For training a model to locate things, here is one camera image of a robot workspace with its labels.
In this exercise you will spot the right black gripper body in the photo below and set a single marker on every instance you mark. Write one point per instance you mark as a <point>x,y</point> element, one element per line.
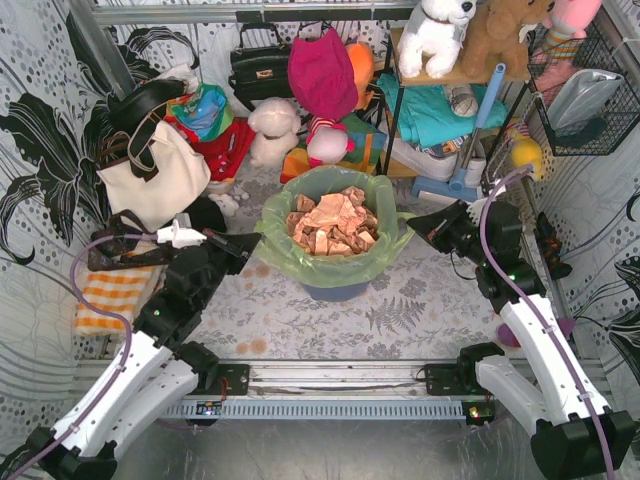
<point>447,230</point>

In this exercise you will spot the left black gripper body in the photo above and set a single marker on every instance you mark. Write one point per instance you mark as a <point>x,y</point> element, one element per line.
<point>220,248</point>

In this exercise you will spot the green plastic trash bag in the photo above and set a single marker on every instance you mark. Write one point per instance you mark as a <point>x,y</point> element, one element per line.
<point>278,249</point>

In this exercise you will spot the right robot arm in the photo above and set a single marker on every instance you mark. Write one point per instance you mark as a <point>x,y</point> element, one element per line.
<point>573,430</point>

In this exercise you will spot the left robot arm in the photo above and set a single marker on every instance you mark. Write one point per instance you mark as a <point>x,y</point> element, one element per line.
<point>156,365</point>

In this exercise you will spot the brown patterned bag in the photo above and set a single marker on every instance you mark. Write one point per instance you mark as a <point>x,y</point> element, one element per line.
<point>121,253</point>

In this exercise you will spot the white canvas tote bag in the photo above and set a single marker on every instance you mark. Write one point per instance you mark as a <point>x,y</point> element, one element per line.
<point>179,177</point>

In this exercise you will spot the rainbow striped bag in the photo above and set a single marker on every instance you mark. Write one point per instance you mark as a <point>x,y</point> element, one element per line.
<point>368,140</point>

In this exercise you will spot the blue-grey trash bin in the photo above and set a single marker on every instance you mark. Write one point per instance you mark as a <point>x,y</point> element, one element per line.
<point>336,294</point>

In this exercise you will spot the magenta fabric bag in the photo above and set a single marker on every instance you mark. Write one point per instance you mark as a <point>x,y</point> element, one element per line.
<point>321,76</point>

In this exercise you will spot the blue floor mop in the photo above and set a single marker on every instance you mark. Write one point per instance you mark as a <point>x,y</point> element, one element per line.
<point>445,193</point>

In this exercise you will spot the white folded bedding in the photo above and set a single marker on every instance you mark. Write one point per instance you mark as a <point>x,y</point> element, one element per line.
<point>408,162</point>

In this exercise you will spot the orange checkered cloth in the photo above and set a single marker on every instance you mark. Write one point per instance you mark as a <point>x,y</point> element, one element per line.
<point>120,291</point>

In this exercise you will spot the red cloth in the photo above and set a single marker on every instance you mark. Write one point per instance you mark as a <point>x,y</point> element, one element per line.
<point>225,154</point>

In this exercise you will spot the crumpled brown paper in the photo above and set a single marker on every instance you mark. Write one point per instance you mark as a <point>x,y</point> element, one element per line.
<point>339,224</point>

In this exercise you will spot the yellow plush duck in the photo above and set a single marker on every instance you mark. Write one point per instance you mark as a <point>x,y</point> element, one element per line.
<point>524,149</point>

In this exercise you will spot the teal folded cloth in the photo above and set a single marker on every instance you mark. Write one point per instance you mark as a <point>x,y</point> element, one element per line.
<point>426,117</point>

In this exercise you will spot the cream plush lamb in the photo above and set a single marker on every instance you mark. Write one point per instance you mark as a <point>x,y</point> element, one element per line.
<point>276,125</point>

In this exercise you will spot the colourful printed cloth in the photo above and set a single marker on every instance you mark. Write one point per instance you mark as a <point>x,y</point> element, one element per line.
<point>202,116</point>

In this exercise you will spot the black leather handbag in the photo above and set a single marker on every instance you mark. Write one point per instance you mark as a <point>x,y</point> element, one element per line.
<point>260,73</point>

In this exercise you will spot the silver foil pouch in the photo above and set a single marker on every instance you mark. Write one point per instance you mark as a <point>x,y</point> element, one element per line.
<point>582,96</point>

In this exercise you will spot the orange plush toy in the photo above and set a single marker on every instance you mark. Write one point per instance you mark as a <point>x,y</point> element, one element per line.
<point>362,61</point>

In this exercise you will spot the white husky plush dog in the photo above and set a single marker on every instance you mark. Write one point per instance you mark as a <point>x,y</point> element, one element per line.
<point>433,36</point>

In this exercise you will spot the brown teddy bear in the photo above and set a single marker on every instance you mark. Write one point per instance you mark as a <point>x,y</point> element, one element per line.
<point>495,31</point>

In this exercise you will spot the pink plush toy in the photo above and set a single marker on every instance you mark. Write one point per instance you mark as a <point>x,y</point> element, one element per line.
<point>568,20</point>

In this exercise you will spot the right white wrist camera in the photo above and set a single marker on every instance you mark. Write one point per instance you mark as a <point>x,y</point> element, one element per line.
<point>480,205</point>

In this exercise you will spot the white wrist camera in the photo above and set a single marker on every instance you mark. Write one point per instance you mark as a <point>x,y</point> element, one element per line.
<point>180,233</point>
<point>480,205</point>

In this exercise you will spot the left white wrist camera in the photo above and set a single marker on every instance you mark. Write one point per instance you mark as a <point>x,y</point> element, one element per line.
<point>180,233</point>

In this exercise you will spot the metal base rail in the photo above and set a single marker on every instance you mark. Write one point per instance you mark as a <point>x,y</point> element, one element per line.
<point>329,379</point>

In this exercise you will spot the black wire basket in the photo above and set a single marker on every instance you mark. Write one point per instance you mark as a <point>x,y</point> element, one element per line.
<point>551,67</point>

